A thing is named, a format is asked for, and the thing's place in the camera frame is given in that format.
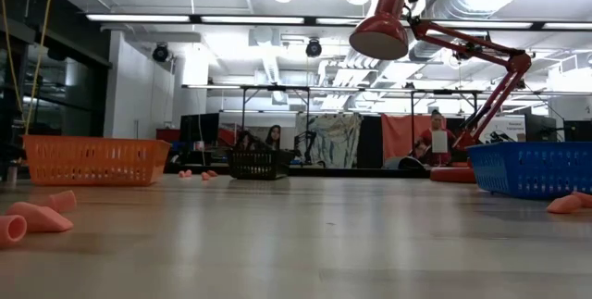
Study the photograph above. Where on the black distant robot arm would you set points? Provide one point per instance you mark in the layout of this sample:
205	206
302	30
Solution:
305	144

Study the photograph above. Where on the ceiling strip light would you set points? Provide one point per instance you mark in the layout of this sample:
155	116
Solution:
485	24
566	25
252	20
139	18

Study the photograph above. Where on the red desk lamp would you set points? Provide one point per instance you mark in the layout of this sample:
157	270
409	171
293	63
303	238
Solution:
381	30

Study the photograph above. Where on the person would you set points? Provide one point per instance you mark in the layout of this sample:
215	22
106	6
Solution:
274	137
435	125
245	141

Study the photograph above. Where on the black monitor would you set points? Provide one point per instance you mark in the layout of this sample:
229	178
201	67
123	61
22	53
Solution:
538	128
578	130
199	128

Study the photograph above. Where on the red box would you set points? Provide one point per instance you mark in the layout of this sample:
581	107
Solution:
167	134

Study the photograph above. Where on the red fabric backdrop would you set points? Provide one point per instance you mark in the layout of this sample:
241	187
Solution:
398	134

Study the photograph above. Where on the white card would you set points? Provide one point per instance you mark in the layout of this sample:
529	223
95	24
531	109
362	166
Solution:
439	141

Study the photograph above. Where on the pale patterned fabric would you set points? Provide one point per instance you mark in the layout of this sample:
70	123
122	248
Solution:
335	134

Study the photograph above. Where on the orange plastic basket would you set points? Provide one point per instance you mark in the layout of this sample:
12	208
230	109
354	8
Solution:
94	160

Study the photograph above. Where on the black plastic basket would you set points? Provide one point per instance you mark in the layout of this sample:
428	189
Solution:
259	165

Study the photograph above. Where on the blue plastic basket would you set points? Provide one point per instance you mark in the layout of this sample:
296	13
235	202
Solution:
532	169

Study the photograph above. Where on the black ceiling camera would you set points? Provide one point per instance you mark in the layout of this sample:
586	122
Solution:
160	53
313	48

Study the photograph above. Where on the black metal rack frame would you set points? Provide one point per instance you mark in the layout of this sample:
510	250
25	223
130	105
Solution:
275	88
444	91

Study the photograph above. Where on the black aluminium table frame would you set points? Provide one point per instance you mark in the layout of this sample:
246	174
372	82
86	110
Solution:
351	171

